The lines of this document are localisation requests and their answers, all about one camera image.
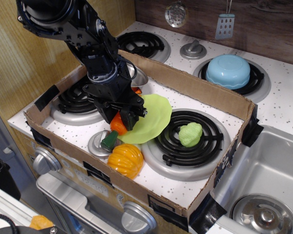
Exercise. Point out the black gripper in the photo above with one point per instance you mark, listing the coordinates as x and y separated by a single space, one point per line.
112 93

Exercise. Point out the orange toy carrot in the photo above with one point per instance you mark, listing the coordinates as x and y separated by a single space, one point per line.
117 129

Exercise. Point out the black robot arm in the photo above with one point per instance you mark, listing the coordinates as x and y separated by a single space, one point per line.
77 24

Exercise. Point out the light green plastic plate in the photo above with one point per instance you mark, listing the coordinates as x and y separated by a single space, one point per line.
158 116

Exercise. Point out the silver knob on stovetop front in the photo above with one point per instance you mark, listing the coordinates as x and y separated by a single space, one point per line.
94 145

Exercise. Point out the silver knob on stovetop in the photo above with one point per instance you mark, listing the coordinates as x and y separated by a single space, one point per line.
94 145
193 50

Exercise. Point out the small steel pot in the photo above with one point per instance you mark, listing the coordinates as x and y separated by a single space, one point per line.
138 80

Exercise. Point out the orange toy pumpkin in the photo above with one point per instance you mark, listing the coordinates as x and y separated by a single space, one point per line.
126 159

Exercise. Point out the front left stove burner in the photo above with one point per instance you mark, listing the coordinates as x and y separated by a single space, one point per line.
73 108

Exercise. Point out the stove burner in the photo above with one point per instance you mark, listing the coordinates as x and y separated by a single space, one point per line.
148 45
166 155
73 108
257 88

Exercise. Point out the front right stove burner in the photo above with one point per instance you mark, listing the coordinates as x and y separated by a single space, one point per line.
166 155

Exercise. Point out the green toy lettuce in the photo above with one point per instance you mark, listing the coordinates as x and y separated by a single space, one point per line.
190 134

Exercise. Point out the back left stove burner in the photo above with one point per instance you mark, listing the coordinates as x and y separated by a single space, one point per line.
148 45

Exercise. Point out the cardboard fence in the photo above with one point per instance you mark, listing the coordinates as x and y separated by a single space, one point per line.
177 206

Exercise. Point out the left silver oven knob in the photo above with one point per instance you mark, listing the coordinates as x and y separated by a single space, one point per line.
45 162

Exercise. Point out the silver oven knob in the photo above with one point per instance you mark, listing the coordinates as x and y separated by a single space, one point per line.
137 220
45 162

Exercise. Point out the silver knob on stovetop back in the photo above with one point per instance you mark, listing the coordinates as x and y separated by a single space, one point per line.
193 50

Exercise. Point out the right silver oven knob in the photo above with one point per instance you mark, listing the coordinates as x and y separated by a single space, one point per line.
137 220

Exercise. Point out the hanging silver strainer ladle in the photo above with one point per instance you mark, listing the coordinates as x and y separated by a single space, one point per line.
176 14

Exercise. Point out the light blue plastic bowl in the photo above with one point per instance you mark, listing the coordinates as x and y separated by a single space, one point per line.
229 71

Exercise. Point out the orange object bottom left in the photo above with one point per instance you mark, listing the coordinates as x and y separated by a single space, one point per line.
40 222

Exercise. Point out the hanging silver spatula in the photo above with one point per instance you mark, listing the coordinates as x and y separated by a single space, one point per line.
225 24

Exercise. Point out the back right stove burner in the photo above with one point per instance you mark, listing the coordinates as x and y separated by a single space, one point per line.
257 88

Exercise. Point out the steel sink basin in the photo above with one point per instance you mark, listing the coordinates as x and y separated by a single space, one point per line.
264 168

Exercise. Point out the steel pot lid in sink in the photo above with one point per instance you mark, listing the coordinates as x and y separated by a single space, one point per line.
263 214

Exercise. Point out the silver oven door handle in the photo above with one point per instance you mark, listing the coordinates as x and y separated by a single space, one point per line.
74 203

